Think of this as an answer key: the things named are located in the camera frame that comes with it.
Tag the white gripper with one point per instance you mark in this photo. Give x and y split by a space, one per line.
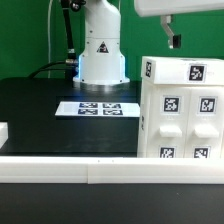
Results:
146 8

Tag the white cabinet top block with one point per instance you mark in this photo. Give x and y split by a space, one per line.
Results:
183 71

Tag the white cabinet door panel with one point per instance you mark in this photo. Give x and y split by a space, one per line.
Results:
205 123
167 122

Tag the white cabinet box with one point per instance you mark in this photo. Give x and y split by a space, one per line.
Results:
144 114

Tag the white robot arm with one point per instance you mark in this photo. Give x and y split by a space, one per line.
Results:
102 64

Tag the white marker sheet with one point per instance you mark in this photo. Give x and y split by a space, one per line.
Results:
98 109

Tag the white frame border wall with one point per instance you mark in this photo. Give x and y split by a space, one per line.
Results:
110 170

